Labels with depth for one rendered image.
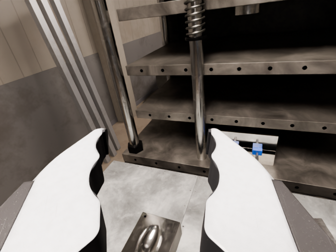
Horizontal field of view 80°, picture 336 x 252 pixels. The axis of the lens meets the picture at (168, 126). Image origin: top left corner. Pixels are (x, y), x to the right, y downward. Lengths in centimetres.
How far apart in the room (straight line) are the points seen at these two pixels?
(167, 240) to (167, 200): 23
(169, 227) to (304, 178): 66
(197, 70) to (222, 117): 27
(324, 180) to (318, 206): 18
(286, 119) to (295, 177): 27
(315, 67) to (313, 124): 24
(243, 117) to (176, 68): 38
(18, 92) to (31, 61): 34
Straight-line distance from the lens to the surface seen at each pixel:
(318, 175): 116
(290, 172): 113
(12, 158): 252
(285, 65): 92
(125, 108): 111
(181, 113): 105
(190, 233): 84
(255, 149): 105
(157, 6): 99
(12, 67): 246
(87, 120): 234
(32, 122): 255
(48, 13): 236
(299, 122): 102
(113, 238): 89
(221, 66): 92
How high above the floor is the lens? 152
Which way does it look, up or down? 30 degrees down
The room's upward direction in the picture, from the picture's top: 8 degrees counter-clockwise
